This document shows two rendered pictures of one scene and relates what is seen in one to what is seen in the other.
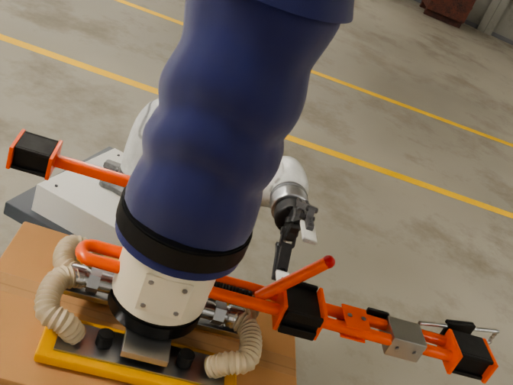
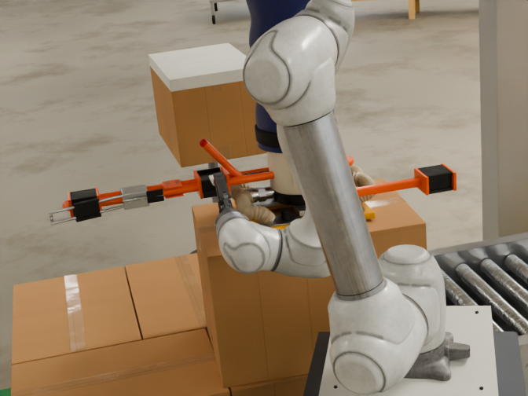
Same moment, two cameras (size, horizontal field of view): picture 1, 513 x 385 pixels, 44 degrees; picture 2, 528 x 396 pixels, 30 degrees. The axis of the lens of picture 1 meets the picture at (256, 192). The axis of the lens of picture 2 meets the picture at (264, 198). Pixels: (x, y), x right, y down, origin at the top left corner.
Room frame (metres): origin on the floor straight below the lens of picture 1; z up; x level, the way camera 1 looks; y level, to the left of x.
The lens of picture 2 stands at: (3.52, 0.06, 1.97)
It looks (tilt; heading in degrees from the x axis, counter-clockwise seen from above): 20 degrees down; 182
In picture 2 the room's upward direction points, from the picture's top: 6 degrees counter-clockwise
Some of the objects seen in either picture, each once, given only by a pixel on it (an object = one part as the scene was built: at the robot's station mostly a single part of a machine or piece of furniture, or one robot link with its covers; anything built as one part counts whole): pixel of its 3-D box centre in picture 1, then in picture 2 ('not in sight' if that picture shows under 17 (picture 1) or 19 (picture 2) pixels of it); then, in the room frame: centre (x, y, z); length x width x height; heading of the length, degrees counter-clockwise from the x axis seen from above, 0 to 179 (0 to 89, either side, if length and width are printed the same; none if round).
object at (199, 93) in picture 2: not in sight; (206, 101); (-0.95, -0.29, 0.82); 0.60 x 0.40 x 0.40; 15
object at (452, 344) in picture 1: (466, 355); (84, 202); (1.02, -0.50, 1.08); 0.08 x 0.07 x 0.05; 103
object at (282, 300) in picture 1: (298, 308); (211, 182); (0.95, -0.15, 1.08); 0.10 x 0.08 x 0.06; 13
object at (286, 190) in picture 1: (289, 205); (234, 231); (1.32, -0.08, 1.08); 0.09 x 0.06 x 0.09; 102
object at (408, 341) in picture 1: (401, 338); (134, 196); (1.00, -0.36, 1.07); 0.07 x 0.07 x 0.04; 13
